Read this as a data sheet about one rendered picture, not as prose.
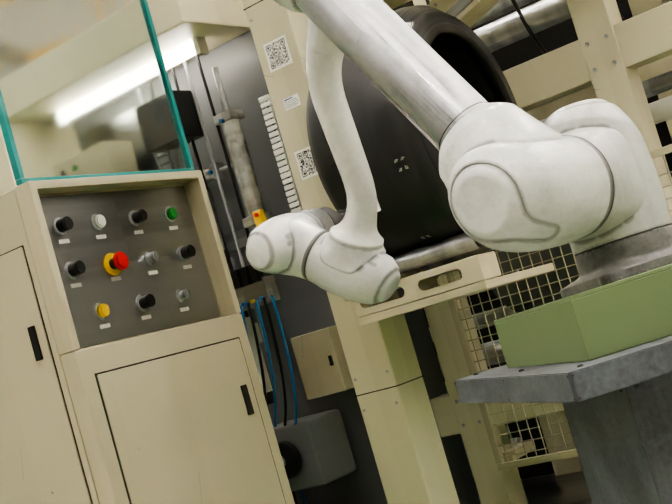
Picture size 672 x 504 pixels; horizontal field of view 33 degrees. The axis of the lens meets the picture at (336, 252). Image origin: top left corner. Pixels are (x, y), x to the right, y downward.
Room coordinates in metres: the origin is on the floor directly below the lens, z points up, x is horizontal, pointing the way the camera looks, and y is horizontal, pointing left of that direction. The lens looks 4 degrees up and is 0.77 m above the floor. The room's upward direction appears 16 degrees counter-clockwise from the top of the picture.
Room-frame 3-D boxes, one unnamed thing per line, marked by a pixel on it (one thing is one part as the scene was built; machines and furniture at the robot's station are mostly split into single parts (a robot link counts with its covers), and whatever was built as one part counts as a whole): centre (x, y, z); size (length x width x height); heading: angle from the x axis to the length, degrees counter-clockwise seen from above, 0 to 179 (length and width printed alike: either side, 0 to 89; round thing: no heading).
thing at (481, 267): (2.67, -0.18, 0.83); 0.36 x 0.09 x 0.06; 55
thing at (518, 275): (2.78, -0.26, 0.80); 0.37 x 0.36 x 0.02; 145
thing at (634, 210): (1.74, -0.42, 0.90); 0.18 x 0.16 x 0.22; 136
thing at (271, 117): (2.94, 0.05, 1.19); 0.05 x 0.04 x 0.48; 145
